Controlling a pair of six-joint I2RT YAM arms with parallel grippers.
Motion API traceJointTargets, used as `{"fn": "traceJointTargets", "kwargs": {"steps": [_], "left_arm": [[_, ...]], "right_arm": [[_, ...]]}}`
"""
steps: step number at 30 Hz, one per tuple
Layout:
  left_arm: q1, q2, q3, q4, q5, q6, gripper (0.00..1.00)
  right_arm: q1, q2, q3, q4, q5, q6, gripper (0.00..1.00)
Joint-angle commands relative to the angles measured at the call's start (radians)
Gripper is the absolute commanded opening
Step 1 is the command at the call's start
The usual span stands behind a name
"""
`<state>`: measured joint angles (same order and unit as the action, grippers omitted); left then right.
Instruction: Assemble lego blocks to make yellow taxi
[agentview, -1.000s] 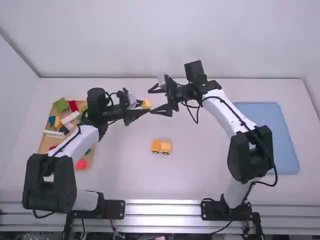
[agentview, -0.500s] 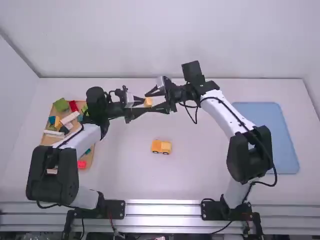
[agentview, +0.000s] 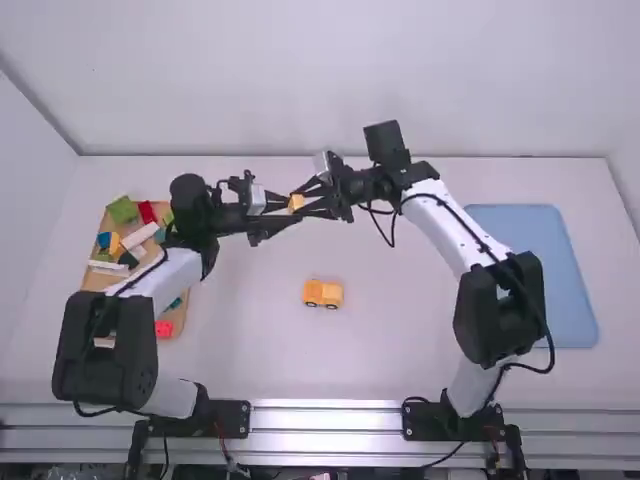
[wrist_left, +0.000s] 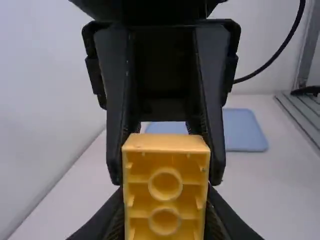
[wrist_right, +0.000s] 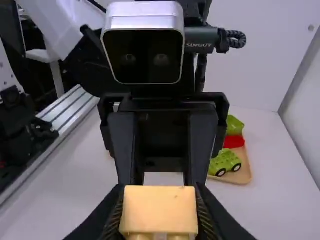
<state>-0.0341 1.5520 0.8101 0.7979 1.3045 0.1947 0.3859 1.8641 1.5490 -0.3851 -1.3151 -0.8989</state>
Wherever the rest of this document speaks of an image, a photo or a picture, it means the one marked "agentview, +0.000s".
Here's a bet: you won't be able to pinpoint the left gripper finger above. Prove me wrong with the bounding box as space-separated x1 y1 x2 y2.
263 189 295 211
258 211 305 239

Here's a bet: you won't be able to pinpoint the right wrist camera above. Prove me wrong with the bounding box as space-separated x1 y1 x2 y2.
313 149 336 184

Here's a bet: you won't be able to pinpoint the silver rails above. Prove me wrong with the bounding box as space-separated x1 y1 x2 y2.
0 398 640 470

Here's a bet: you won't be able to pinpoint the yellow toy car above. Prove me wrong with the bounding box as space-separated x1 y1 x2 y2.
301 278 346 312

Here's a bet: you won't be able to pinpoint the pile of toy bricks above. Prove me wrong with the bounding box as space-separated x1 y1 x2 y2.
88 230 146 276

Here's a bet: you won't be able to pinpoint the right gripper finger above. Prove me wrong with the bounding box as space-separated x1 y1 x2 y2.
289 172 334 198
295 193 349 221

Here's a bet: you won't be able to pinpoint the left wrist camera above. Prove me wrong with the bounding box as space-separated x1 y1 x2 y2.
246 183 267 218

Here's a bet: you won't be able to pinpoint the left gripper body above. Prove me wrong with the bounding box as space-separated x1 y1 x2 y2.
215 199 275 248

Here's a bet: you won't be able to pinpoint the blue mat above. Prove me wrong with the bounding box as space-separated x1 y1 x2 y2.
462 202 601 350

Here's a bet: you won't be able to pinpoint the black cable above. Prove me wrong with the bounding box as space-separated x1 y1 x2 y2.
499 319 557 376
367 199 404 249
72 398 132 418

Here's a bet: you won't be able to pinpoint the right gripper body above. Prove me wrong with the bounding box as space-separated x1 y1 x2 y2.
324 155 374 224

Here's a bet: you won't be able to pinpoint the white toy brick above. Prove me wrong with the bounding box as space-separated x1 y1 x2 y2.
119 222 161 252

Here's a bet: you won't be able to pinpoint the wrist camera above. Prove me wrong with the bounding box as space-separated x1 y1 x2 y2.
246 183 267 218
313 149 336 184

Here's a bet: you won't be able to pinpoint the tan tray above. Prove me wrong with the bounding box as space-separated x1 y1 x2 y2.
79 199 194 344

